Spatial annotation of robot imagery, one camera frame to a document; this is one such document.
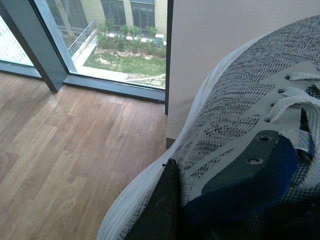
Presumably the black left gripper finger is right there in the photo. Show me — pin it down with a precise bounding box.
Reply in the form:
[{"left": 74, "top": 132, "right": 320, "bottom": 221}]
[{"left": 125, "top": 158, "right": 180, "bottom": 240}]

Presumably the grey knit sneaker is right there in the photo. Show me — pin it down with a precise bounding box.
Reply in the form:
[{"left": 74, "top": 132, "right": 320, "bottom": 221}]
[{"left": 97, "top": 15, "right": 320, "bottom": 240}]

